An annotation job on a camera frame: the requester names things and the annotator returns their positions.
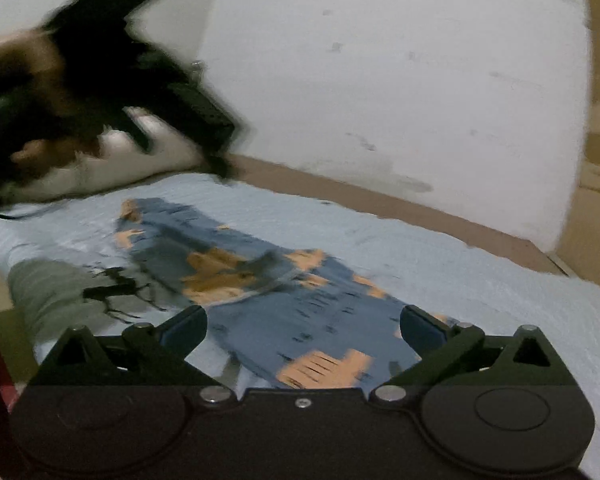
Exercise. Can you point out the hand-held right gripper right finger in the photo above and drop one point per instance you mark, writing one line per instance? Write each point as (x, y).
(420, 329)

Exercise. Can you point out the blue car print pants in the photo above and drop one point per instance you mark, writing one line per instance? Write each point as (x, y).
(260, 310)

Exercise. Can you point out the person's left hand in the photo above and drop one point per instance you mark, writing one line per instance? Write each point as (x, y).
(35, 55)

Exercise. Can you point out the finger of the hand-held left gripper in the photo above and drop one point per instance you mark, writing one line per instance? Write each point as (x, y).
(205, 115)
(139, 130)

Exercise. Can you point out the plywood board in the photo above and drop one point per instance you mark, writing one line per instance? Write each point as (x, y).
(597, 185)

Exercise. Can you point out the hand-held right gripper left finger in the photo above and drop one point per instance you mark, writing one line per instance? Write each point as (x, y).
(185, 329)

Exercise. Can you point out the cream rolled duvet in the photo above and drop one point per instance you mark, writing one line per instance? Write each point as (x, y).
(130, 160)

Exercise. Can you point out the brown wooden bed platform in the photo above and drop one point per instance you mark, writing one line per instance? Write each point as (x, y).
(380, 205)

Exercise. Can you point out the light blue quilted blanket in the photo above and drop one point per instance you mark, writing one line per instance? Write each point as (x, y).
(455, 280)

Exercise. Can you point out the woven straw mat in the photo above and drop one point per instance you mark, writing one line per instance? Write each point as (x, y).
(10, 355)

